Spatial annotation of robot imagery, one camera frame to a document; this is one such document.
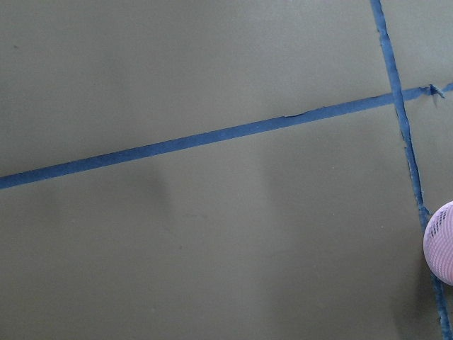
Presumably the pink mesh pen holder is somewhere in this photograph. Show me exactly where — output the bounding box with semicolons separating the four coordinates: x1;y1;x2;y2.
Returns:
423;202;452;285

